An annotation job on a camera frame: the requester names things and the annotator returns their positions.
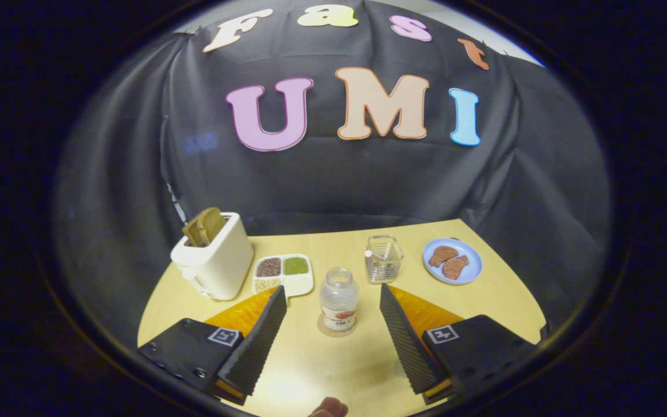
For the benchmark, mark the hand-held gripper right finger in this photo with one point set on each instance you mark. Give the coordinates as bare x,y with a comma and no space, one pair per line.
406,341

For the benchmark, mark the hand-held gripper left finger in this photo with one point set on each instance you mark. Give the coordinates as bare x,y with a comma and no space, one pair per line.
261,341

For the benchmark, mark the round brown coaster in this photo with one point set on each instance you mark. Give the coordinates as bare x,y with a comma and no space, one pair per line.
327,333

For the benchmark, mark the clear juice bottle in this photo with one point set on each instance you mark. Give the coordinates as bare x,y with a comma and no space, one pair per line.
339,301

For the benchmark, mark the pile of white beans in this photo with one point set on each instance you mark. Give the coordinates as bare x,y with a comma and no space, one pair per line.
266,285

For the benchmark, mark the white divided tray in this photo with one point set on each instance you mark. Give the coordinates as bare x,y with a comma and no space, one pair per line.
301,284

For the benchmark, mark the pile of brown beans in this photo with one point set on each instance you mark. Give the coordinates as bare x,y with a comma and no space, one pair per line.
268,267

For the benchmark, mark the wooden table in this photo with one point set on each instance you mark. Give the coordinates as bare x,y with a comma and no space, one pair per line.
333,365

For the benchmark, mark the pile of green beans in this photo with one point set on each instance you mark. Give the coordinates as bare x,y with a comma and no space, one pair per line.
296,266

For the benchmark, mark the white toaster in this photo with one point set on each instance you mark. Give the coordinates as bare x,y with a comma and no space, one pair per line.
220,266

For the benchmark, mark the brown meat piece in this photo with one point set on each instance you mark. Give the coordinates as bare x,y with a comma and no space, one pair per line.
442,255
455,267

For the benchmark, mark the small white tube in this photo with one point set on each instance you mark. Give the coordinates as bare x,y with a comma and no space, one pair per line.
369,255

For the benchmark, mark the light blue plate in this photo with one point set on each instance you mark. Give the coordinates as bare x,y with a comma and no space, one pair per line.
472,260

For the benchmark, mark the brown bread slice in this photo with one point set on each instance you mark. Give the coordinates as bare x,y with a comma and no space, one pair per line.
203,227

